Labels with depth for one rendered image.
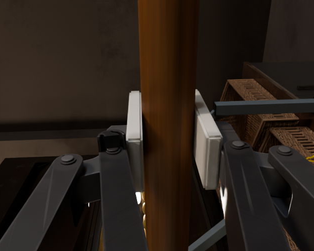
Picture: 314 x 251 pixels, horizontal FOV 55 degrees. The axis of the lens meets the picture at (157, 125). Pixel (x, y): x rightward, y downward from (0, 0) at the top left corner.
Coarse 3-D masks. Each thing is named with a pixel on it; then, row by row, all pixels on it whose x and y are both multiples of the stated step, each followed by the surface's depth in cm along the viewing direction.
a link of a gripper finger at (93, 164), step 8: (112, 128) 16; (120, 128) 16; (88, 160) 13; (96, 160) 13; (88, 168) 13; (96, 168) 13; (88, 176) 12; (96, 176) 13; (80, 184) 12; (88, 184) 13; (96, 184) 13; (80, 192) 13; (88, 192) 13; (96, 192) 13; (72, 200) 13; (80, 200) 13; (88, 200) 13; (96, 200) 13
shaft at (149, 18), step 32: (160, 0) 13; (192, 0) 14; (160, 32) 14; (192, 32) 14; (160, 64) 15; (192, 64) 15; (160, 96) 15; (192, 96) 16; (160, 128) 16; (192, 128) 17; (160, 160) 17; (160, 192) 18; (160, 224) 19
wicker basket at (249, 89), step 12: (228, 84) 171; (240, 84) 162; (252, 84) 162; (228, 96) 174; (240, 96) 149; (252, 96) 146; (264, 96) 145; (228, 120) 181; (240, 120) 182; (252, 120) 173; (264, 120) 121; (276, 120) 121; (288, 120) 122; (240, 132) 185; (252, 132) 174; (264, 132) 124; (252, 144) 126; (216, 192) 153
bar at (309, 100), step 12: (216, 108) 108; (228, 108) 108; (240, 108) 109; (252, 108) 109; (264, 108) 109; (276, 108) 109; (288, 108) 110; (300, 108) 110; (312, 108) 110; (216, 120) 112; (216, 228) 71; (204, 240) 72; (216, 240) 72
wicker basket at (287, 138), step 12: (276, 132) 112; (288, 132) 112; (300, 132) 112; (312, 132) 111; (264, 144) 118; (276, 144) 119; (288, 144) 102; (300, 144) 104; (312, 144) 103; (288, 240) 118
